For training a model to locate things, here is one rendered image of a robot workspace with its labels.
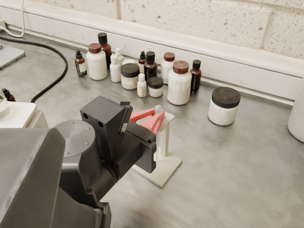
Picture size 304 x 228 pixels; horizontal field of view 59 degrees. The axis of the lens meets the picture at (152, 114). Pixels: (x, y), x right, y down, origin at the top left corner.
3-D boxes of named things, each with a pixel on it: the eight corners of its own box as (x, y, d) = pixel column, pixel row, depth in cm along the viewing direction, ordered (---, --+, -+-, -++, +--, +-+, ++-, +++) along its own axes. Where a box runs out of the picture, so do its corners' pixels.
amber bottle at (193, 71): (201, 86, 78) (205, 60, 72) (196, 91, 76) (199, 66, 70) (191, 82, 79) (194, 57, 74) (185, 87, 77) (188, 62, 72)
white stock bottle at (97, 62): (111, 76, 81) (107, 47, 75) (94, 83, 79) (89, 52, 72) (103, 68, 85) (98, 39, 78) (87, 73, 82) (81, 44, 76)
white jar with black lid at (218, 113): (230, 130, 65) (236, 107, 60) (203, 120, 67) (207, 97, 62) (238, 113, 69) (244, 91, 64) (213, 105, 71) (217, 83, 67)
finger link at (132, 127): (147, 91, 47) (111, 121, 41) (182, 106, 44) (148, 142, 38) (147, 118, 51) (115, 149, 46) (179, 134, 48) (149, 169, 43)
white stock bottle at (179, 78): (173, 107, 71) (175, 73, 63) (163, 95, 75) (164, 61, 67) (193, 102, 72) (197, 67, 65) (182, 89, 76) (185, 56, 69)
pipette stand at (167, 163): (161, 187, 53) (163, 144, 44) (130, 168, 56) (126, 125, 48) (182, 161, 58) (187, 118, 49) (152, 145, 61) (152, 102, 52)
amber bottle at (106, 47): (115, 64, 87) (111, 31, 79) (110, 70, 84) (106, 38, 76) (102, 61, 88) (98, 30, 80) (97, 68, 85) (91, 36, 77)
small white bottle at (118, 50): (114, 68, 85) (112, 47, 80) (123, 66, 85) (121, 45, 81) (116, 73, 83) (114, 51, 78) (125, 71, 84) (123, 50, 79)
